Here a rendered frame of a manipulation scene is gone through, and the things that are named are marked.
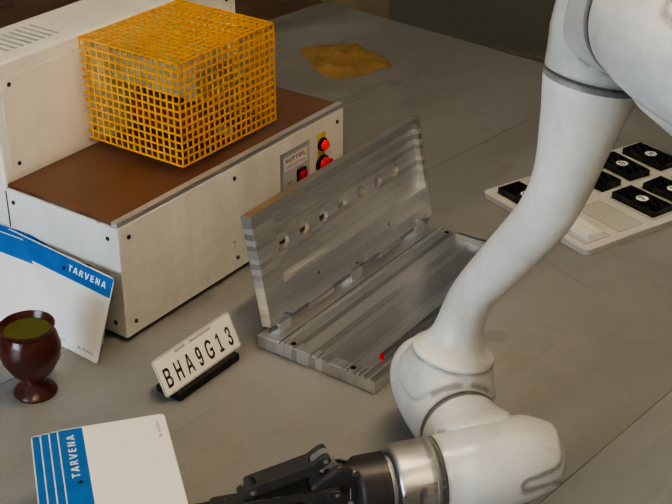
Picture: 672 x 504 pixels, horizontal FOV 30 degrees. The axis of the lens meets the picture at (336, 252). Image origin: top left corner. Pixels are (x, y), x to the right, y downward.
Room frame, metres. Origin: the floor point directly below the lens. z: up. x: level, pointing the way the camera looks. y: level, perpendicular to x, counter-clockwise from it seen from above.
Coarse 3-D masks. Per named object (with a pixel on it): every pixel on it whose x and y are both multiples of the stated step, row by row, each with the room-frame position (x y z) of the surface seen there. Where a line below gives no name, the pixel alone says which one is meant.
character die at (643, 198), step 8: (616, 192) 2.01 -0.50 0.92; (624, 192) 2.01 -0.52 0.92; (632, 192) 2.01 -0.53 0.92; (640, 192) 2.01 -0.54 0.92; (624, 200) 1.99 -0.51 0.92; (632, 200) 1.98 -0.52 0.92; (640, 200) 1.98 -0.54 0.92; (648, 200) 1.98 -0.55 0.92; (656, 200) 1.99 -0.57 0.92; (640, 208) 1.96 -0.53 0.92; (648, 208) 1.95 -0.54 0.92; (656, 208) 1.95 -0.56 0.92; (664, 208) 1.95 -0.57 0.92; (656, 216) 1.94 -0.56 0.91
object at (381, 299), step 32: (416, 224) 1.86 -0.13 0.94; (384, 256) 1.78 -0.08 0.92; (416, 256) 1.78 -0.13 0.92; (448, 256) 1.78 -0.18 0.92; (352, 288) 1.67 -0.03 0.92; (384, 288) 1.68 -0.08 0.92; (416, 288) 1.68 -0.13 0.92; (448, 288) 1.68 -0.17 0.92; (288, 320) 1.56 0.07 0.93; (320, 320) 1.58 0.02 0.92; (352, 320) 1.58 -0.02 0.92; (384, 320) 1.58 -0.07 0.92; (416, 320) 1.58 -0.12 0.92; (288, 352) 1.51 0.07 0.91; (320, 352) 1.49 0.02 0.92; (352, 352) 1.50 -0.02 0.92; (352, 384) 1.44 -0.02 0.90; (384, 384) 1.44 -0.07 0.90
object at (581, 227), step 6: (576, 222) 1.90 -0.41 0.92; (582, 222) 1.90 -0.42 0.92; (588, 222) 1.89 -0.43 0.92; (570, 228) 1.89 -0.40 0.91; (576, 228) 1.87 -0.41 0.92; (582, 228) 1.87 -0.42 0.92; (588, 228) 1.87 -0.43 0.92; (594, 228) 1.87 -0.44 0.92; (582, 234) 1.86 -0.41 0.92; (588, 234) 1.85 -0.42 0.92; (594, 234) 1.85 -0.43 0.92; (600, 234) 1.86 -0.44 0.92; (588, 240) 1.85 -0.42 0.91
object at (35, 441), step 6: (36, 438) 1.20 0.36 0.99; (36, 444) 1.19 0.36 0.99; (36, 450) 1.18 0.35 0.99; (36, 456) 1.17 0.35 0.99; (36, 462) 1.16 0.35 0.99; (36, 468) 1.15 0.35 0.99; (42, 468) 1.15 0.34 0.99; (36, 474) 1.14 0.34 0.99; (42, 474) 1.14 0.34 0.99; (36, 480) 1.13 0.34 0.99; (42, 480) 1.13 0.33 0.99; (36, 486) 1.12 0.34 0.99; (42, 486) 1.12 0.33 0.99; (42, 492) 1.10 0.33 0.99; (42, 498) 1.09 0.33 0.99
